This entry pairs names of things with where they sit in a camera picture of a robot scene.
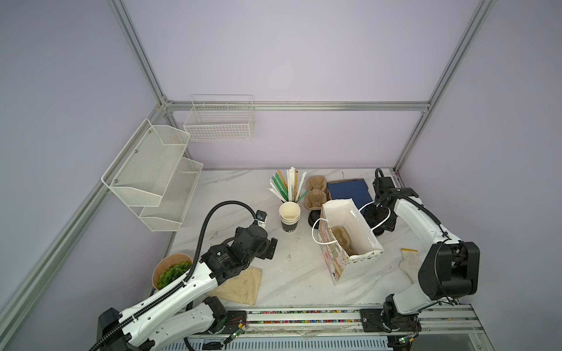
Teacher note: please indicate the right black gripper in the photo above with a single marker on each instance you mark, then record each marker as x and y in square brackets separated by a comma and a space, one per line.
[382, 222]

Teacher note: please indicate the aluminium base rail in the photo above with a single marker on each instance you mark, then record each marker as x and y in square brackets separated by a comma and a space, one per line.
[303, 322]

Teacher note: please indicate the brown bowl with greens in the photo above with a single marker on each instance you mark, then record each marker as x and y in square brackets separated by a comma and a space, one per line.
[169, 269]

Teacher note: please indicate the white mesh shelf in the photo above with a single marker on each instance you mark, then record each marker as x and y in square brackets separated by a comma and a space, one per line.
[140, 175]
[169, 215]

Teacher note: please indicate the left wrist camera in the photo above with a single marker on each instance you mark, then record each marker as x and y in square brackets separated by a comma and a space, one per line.
[261, 218]

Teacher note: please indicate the lower white mesh shelf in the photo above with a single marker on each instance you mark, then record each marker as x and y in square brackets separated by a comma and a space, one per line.
[169, 215]

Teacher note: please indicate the upper white mesh shelf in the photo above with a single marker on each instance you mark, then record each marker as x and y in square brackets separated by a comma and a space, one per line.
[140, 175]

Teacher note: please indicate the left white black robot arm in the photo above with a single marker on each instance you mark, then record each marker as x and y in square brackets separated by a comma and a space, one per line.
[208, 271]

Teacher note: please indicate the white paper gift bag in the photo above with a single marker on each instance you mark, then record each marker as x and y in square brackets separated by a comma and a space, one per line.
[343, 268]

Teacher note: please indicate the bundle of wrapped straws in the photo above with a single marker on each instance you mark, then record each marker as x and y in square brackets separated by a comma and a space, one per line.
[289, 186]

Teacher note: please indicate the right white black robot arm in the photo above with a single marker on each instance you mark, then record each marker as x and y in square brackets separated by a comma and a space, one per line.
[449, 271]

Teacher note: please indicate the single brown pulp cup carrier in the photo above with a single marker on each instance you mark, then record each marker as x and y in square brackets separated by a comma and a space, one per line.
[344, 240]

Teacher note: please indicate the stack of paper cups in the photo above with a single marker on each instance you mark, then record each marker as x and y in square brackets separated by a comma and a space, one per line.
[289, 214]

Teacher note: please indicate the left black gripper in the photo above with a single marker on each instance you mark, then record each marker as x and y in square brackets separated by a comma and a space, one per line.
[263, 251]

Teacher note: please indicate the black plastic cup lid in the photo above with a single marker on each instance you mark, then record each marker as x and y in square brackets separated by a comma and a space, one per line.
[313, 219]

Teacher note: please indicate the white wire basket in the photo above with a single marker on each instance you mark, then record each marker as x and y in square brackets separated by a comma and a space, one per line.
[220, 117]

